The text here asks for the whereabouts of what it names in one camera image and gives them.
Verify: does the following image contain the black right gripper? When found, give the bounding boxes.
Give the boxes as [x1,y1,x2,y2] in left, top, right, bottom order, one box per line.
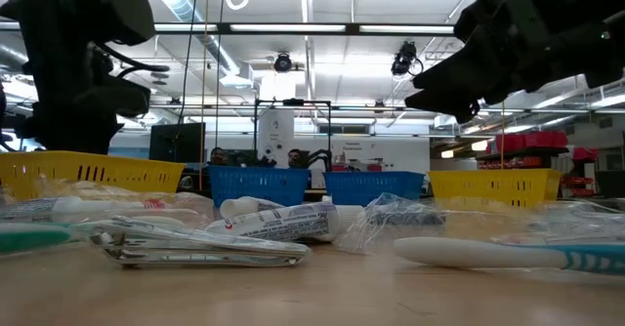
[403,0,611,125]

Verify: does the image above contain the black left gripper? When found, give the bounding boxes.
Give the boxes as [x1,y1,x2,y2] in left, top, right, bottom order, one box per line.
[19,42,153,154]

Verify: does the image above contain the red white toothbrush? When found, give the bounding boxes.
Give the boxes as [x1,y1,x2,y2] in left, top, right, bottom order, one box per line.
[48,193,216,216]

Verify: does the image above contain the clear bag with dark item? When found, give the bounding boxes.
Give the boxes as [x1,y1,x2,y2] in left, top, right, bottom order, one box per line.
[335,191,446,255]

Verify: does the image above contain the clear plastic bag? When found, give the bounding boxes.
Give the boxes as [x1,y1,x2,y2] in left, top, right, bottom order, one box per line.
[440,197,625,244]

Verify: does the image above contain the blue white toothbrush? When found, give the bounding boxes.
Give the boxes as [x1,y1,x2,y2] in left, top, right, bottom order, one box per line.
[392,235,625,276]

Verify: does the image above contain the nail clipper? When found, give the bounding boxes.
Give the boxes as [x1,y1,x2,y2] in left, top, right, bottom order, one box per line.
[72,215,313,270]

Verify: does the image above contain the small white toothpaste tube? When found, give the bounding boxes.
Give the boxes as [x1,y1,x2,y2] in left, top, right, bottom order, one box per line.
[219,194,287,221]

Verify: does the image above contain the white toothpaste tube grey print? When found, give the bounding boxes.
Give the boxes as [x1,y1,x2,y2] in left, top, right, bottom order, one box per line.
[204,200,365,244]

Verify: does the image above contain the yellow plastic slotted basket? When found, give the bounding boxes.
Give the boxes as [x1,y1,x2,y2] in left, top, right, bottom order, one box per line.
[0,149,188,203]
[427,167,563,211]

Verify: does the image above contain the shelf row of orange bins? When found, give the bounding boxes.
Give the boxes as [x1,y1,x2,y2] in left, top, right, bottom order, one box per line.
[477,155,545,171]

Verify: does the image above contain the row of red storage bins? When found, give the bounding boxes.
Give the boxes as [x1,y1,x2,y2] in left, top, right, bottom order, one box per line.
[492,130,570,155]

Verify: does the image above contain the black monitor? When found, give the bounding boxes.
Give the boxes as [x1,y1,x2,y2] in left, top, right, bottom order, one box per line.
[148,121,207,164]

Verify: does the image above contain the blue plastic slotted basket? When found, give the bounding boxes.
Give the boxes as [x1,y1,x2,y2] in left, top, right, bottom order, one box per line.
[207,164,312,208]
[322,170,427,207]

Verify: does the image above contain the green white toothbrush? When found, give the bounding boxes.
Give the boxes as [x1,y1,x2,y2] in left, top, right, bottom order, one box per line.
[0,221,99,257]

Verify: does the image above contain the person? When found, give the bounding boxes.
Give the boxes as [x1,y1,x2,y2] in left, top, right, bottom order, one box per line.
[209,145,231,168]
[286,147,310,171]

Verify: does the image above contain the single red storage bin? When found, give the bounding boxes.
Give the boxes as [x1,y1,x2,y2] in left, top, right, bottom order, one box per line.
[571,145,601,163]

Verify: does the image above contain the stacked red storage bins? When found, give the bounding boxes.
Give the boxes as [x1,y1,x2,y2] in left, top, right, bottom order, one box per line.
[561,175,595,199]

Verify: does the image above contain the overhead light bar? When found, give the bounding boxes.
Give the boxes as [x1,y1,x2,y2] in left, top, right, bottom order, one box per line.
[153,20,458,38]

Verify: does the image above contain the dark grey crate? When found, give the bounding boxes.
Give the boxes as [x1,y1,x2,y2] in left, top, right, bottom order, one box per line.
[594,169,625,200]

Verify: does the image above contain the black ceiling camera with cable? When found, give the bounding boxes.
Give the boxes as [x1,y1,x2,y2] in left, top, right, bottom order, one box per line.
[390,39,426,79]

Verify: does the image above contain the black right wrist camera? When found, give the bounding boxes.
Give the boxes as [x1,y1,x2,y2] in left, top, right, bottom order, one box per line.
[452,0,513,45]

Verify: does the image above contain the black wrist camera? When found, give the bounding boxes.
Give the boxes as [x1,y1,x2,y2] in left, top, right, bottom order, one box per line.
[92,0,157,48]
[452,0,513,45]

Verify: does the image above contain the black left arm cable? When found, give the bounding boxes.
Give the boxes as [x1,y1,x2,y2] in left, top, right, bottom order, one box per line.
[95,42,171,81]

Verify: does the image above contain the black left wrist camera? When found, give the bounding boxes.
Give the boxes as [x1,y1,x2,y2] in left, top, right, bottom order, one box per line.
[92,0,157,48]

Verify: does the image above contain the black hanging cable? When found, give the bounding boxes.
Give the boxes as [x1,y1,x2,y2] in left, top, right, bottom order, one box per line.
[173,0,202,128]

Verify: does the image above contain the thin dark hanging cord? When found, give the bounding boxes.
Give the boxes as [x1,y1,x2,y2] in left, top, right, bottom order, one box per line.
[214,0,229,149]

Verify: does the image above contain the silver ventilation duct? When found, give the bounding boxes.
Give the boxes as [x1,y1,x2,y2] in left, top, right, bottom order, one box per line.
[139,0,248,77]

